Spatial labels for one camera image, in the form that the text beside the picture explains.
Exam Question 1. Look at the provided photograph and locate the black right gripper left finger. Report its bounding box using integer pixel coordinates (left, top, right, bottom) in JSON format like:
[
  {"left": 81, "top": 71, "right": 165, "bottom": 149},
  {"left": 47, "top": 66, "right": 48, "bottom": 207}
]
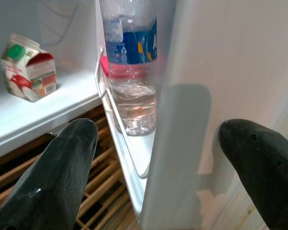
[{"left": 0, "top": 117, "right": 99, "bottom": 230}]

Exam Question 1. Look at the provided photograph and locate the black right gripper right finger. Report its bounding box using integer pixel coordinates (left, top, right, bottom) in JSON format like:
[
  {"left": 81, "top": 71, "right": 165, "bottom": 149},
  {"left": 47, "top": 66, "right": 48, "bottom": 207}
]
[{"left": 217, "top": 118, "right": 288, "bottom": 230}]

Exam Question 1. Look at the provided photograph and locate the white fridge door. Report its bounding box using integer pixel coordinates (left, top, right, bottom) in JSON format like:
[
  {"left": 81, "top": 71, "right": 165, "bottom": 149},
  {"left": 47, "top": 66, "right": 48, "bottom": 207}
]
[{"left": 95, "top": 0, "right": 288, "bottom": 230}]

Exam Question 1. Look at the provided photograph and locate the white fridge shelf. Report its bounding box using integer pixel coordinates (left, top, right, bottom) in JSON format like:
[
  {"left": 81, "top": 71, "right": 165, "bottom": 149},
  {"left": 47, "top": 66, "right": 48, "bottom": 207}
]
[{"left": 0, "top": 67, "right": 104, "bottom": 161}]

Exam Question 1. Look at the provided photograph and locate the wooden slatted wine rack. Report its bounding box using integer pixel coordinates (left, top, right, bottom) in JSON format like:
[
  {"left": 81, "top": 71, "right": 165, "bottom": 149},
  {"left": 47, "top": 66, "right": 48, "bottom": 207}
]
[{"left": 0, "top": 105, "right": 140, "bottom": 230}]

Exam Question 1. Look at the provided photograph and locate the small juice carton green cap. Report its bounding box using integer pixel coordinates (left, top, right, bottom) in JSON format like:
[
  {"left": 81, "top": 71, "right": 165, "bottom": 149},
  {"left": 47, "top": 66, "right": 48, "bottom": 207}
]
[{"left": 0, "top": 33, "right": 57, "bottom": 103}]

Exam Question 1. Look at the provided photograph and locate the jar with red lid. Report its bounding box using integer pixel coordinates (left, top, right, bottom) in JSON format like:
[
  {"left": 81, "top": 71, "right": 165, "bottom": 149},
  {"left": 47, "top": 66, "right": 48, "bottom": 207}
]
[{"left": 99, "top": 55, "right": 147, "bottom": 80}]

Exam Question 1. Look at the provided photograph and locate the clear water bottle blue label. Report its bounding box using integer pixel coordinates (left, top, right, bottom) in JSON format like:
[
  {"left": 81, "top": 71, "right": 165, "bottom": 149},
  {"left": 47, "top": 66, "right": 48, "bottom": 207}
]
[{"left": 98, "top": 0, "right": 158, "bottom": 137}]

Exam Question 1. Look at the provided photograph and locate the white wire door rail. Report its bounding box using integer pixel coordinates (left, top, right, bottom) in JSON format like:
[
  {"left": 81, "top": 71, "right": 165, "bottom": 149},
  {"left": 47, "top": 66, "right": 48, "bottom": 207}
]
[{"left": 94, "top": 46, "right": 150, "bottom": 178}]

